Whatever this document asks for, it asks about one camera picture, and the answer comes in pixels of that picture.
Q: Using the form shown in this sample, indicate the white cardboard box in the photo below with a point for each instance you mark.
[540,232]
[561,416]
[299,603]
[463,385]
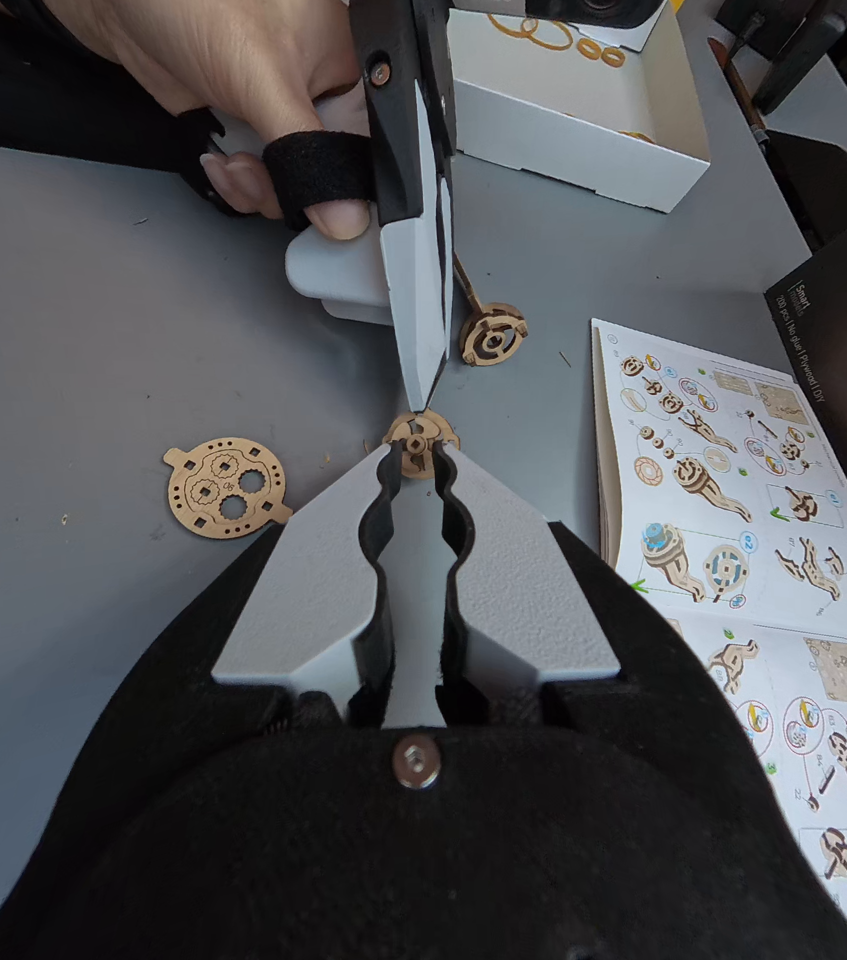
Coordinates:
[543,135]

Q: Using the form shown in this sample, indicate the person's left forearm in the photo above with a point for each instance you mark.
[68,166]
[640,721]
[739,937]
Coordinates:
[18,75]

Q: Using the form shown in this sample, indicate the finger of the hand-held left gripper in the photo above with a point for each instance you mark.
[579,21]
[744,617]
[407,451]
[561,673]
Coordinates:
[449,285]
[416,315]

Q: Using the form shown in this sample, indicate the black stand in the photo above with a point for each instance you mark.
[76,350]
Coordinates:
[806,45]

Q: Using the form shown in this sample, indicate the black metal plate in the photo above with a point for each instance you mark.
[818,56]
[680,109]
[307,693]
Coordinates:
[821,187]

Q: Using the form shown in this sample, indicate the perforated wooden disc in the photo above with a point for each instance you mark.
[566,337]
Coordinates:
[228,487]

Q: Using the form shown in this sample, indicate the small round wooden wheel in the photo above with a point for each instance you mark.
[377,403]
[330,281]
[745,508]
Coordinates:
[414,459]

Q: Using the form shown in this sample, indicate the illustrated instruction booklet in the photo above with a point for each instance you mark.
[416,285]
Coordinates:
[693,480]

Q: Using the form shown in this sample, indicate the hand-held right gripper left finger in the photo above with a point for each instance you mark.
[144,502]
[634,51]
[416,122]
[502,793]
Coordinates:
[296,600]

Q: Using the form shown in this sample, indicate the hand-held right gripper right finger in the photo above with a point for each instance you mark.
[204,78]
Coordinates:
[521,600]

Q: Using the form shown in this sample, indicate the person's left hand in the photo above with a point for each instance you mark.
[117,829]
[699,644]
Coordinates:
[228,60]

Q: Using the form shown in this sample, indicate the black product box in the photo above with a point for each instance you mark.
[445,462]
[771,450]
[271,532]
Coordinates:
[843,315]

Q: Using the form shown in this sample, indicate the brown pencil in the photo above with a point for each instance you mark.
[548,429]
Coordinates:
[746,101]

